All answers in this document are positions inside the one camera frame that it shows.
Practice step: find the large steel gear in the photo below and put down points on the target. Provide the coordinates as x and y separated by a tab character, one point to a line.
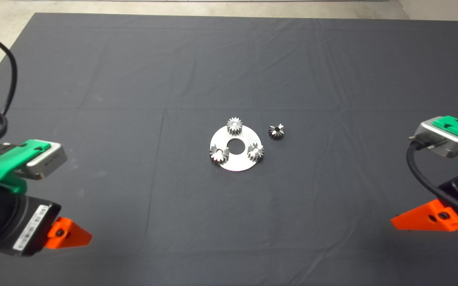
216	157

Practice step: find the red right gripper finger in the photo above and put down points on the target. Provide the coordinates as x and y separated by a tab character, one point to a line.
424	218

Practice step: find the grey camera box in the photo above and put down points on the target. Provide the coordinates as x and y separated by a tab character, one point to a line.
435	137
50	161

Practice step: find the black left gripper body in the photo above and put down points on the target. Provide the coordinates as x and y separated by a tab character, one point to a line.
10	222

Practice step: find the green left camera mount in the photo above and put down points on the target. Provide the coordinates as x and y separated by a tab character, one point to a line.
6	163

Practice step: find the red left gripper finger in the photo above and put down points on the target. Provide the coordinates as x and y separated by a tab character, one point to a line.
68	236

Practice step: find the dark grey table cloth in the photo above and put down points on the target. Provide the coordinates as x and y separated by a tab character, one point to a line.
229	59

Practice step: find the grey left camera box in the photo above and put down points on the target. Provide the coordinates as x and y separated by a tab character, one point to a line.
50	161

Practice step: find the grey right camera box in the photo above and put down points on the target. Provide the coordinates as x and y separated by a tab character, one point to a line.
435	137

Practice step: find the round metal plate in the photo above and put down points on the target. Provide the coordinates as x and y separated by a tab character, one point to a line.
237	163

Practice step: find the small dark steel gear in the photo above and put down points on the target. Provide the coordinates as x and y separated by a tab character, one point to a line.
273	134

